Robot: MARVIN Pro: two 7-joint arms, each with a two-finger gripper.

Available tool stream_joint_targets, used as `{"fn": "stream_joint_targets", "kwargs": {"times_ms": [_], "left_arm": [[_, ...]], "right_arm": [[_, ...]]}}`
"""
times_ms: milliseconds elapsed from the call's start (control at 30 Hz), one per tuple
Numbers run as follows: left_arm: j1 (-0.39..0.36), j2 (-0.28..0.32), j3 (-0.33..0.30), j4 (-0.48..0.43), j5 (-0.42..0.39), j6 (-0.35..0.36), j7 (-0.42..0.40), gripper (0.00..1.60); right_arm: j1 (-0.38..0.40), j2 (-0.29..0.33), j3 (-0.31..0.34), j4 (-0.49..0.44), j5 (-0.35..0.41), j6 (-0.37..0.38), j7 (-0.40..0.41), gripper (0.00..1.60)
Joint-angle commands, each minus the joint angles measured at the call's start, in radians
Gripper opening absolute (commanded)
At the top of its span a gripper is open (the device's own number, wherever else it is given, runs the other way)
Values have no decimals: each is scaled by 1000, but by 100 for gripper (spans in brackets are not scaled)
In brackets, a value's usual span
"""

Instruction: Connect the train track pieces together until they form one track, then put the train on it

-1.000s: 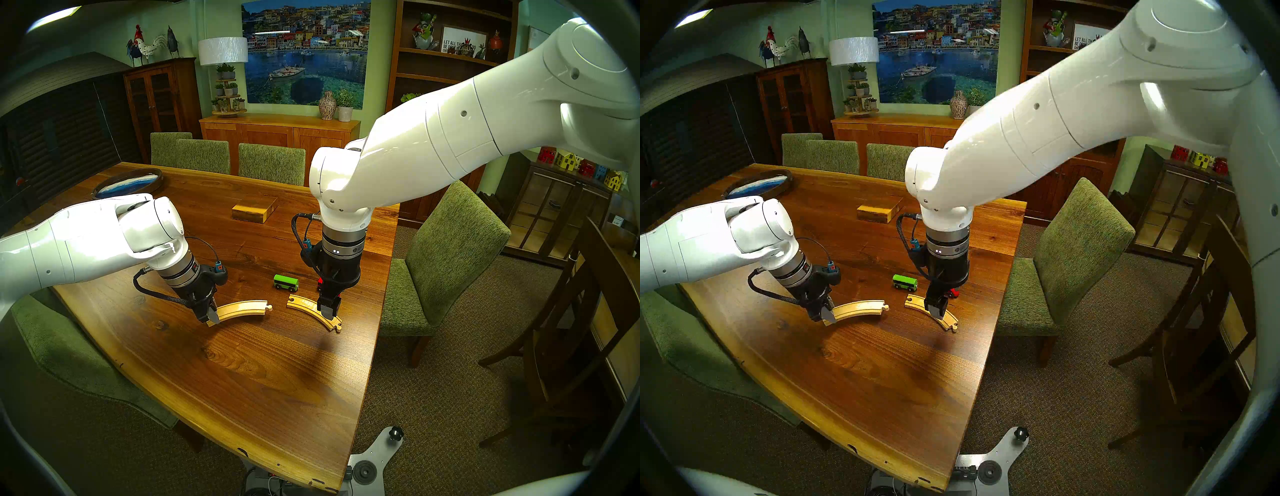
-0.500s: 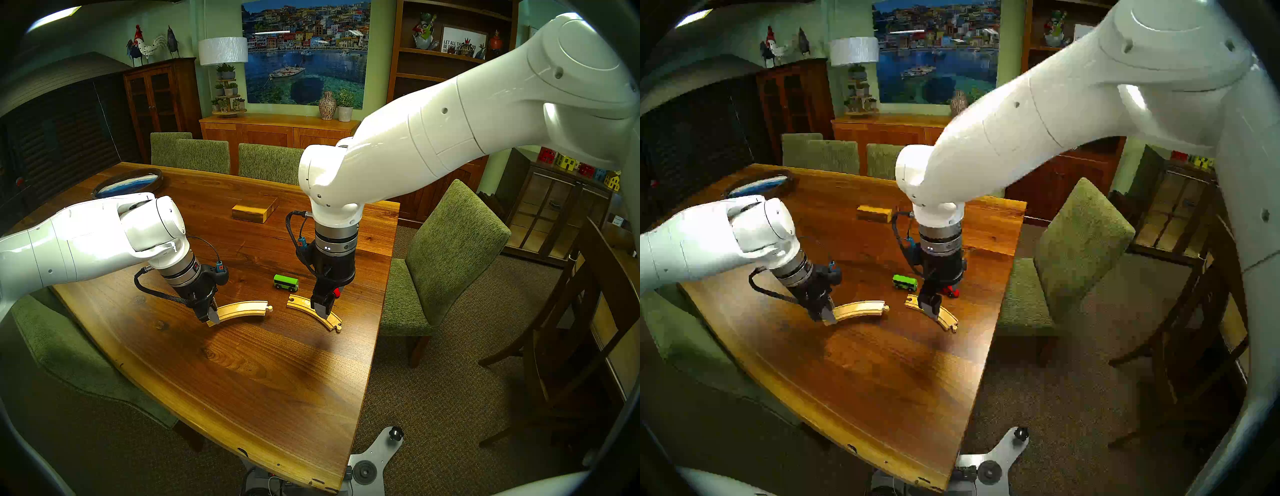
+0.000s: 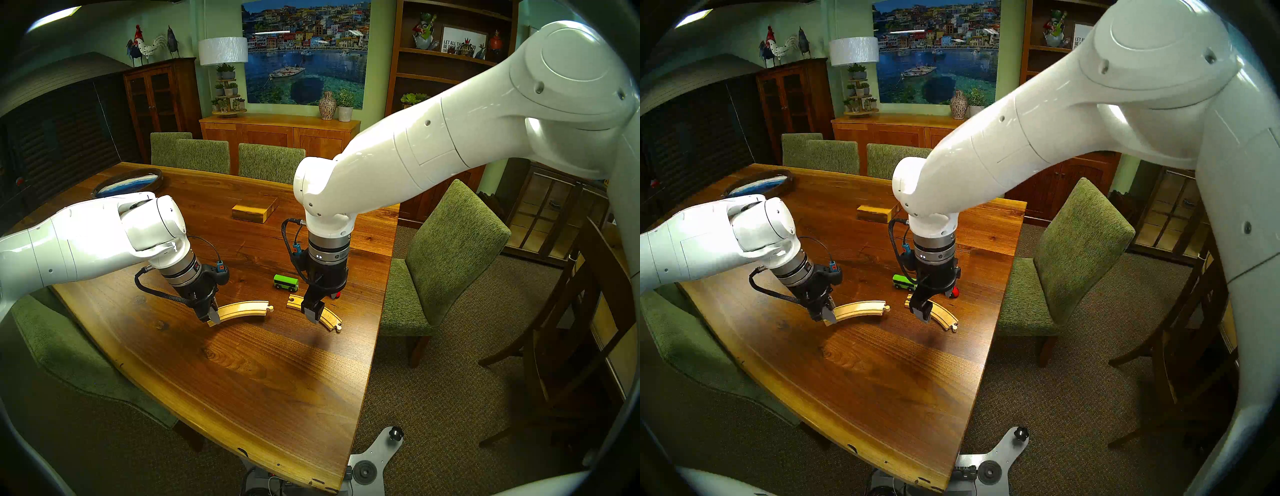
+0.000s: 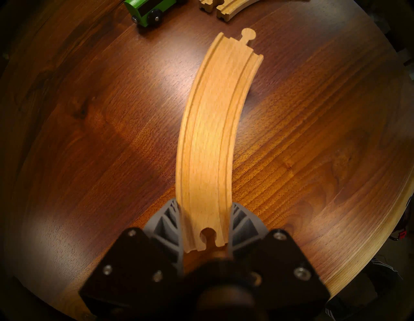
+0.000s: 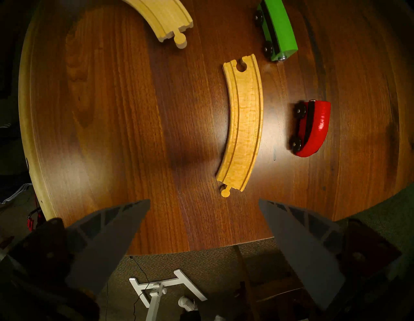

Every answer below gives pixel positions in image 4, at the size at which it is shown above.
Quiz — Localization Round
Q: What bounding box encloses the green toy train car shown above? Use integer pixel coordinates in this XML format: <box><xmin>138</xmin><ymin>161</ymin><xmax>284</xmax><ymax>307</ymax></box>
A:
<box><xmin>124</xmin><ymin>0</ymin><xmax>181</xmax><ymax>28</ymax></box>

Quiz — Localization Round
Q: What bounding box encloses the curved wooden train track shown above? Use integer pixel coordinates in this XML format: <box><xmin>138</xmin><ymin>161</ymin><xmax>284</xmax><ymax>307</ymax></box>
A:
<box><xmin>198</xmin><ymin>0</ymin><xmax>262</xmax><ymax>22</ymax></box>
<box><xmin>176</xmin><ymin>28</ymin><xmax>264</xmax><ymax>253</ymax></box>

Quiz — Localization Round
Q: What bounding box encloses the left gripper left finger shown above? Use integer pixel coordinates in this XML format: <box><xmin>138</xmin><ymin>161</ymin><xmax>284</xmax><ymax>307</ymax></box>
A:
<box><xmin>79</xmin><ymin>199</ymin><xmax>185</xmax><ymax>319</ymax></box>

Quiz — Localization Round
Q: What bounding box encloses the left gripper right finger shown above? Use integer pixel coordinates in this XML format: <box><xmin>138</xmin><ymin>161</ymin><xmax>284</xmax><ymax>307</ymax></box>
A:
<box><xmin>226</xmin><ymin>202</ymin><xmax>330</xmax><ymax>319</ymax></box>

